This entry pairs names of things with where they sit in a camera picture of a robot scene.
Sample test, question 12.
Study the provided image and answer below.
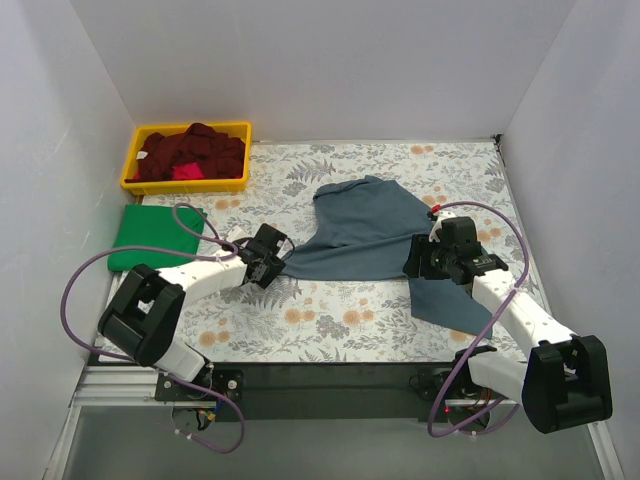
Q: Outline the blue-grey t shirt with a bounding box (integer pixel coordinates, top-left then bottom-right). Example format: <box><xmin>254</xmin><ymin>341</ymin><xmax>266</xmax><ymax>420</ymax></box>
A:
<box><xmin>284</xmin><ymin>176</ymin><xmax>491</xmax><ymax>335</ymax></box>

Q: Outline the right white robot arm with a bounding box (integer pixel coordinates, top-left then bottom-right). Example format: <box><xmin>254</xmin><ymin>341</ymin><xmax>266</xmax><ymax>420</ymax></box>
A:
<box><xmin>403</xmin><ymin>213</ymin><xmax>613</xmax><ymax>434</ymax></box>

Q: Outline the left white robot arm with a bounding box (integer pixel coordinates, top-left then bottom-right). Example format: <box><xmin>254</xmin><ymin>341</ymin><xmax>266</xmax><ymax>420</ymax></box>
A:
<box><xmin>98</xmin><ymin>224</ymin><xmax>289</xmax><ymax>400</ymax></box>

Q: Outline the floral table mat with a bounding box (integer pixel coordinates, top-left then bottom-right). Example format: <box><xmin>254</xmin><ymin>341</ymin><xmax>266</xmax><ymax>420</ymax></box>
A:
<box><xmin>99</xmin><ymin>141</ymin><xmax>556</xmax><ymax>365</ymax></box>

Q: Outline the dark red t shirt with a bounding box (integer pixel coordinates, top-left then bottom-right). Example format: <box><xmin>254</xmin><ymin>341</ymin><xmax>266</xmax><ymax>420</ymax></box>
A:
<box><xmin>127</xmin><ymin>123</ymin><xmax>246</xmax><ymax>183</ymax></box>

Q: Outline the pink t shirt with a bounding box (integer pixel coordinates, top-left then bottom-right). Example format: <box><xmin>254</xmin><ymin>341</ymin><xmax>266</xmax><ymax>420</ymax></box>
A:
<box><xmin>172</xmin><ymin>162</ymin><xmax>205</xmax><ymax>181</ymax></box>

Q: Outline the folded green t shirt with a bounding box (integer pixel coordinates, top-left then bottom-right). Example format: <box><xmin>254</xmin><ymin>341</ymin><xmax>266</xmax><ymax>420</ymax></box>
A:
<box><xmin>107</xmin><ymin>204</ymin><xmax>200</xmax><ymax>273</ymax></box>

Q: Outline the yellow plastic bin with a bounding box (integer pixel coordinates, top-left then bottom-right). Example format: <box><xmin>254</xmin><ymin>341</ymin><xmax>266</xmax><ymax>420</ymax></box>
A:
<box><xmin>121</xmin><ymin>121</ymin><xmax>252</xmax><ymax>195</ymax></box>

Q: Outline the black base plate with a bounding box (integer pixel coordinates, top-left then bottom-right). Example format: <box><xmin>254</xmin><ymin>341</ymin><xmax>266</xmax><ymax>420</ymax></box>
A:
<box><xmin>154</xmin><ymin>363</ymin><xmax>506</xmax><ymax>424</ymax></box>

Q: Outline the aluminium frame rail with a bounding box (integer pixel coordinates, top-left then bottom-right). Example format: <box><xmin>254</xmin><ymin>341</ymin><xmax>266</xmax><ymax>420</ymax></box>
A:
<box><xmin>72</xmin><ymin>365</ymin><xmax>158</xmax><ymax>407</ymax></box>

